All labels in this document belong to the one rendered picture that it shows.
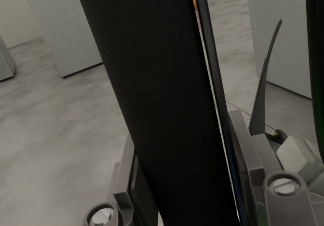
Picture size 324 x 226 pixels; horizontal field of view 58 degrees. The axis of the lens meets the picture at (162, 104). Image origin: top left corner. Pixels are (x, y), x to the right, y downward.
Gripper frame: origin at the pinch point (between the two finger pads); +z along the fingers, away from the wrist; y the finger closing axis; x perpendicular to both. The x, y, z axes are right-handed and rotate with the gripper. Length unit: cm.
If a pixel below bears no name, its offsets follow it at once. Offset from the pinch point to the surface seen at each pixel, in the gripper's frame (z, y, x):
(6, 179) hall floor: 207, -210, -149
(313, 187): 31, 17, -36
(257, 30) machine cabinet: 295, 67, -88
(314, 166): 32.1, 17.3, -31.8
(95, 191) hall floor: 167, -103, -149
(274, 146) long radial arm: 44, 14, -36
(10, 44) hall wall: 1033, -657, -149
